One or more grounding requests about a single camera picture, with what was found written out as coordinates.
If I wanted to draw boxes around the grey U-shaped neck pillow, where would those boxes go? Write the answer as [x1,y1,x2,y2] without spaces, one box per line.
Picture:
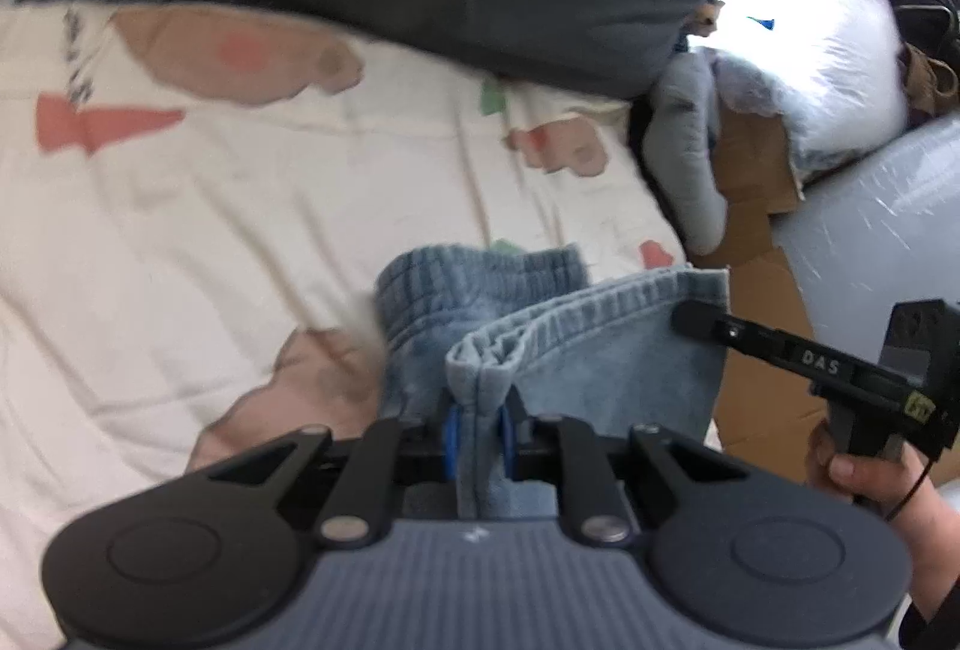
[641,51,727,255]

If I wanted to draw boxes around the brown cardboard sheet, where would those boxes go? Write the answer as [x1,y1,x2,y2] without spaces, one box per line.
[688,104,960,489]

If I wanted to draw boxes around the grey-blue appliance cabinet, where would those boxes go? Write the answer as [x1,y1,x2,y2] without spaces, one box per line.
[773,114,960,363]

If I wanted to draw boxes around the cream bear-print quilt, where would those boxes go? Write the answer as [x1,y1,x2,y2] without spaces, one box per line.
[2,2,685,648]

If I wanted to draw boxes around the brown teddy bear toy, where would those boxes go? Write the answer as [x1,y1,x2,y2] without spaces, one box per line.
[683,0,724,38]

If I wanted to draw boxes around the blue-grey denim pants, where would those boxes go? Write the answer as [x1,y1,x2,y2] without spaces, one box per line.
[374,246,729,520]

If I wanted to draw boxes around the person's right hand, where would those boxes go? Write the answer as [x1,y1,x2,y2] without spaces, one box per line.
[805,421,958,622]

